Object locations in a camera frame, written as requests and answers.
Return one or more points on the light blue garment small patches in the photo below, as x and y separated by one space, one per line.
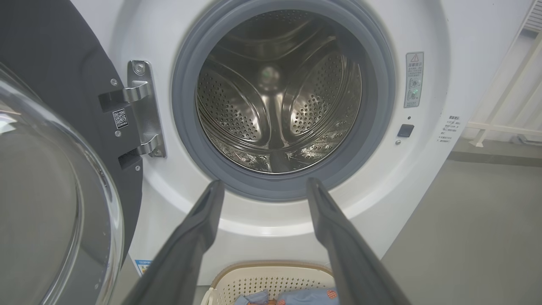
309 297

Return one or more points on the printed text notice label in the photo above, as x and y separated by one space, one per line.
449 127

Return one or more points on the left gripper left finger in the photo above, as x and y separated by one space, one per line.
182 262

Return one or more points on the white front-load washing machine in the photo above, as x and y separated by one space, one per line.
423 178

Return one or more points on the black door latch slot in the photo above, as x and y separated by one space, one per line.
405 130

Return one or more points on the small QR code sticker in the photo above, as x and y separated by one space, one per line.
120 119

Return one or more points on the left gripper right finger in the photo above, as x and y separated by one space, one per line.
351 267

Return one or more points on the white metal rack frame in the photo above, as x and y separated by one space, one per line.
504 128

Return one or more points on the blue energy label sticker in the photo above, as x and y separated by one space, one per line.
142 267

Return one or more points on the metal door hinge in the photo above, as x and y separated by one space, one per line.
146 110

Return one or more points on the cream perforated laundry basket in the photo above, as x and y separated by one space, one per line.
262 284

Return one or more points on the grey rubber door gasket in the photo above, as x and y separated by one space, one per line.
186 127

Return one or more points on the grey slatted vent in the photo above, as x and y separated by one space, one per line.
535 15

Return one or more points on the black round glass washer door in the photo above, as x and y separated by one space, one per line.
55 63

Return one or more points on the grey warning sticker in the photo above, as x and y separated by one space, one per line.
414 80

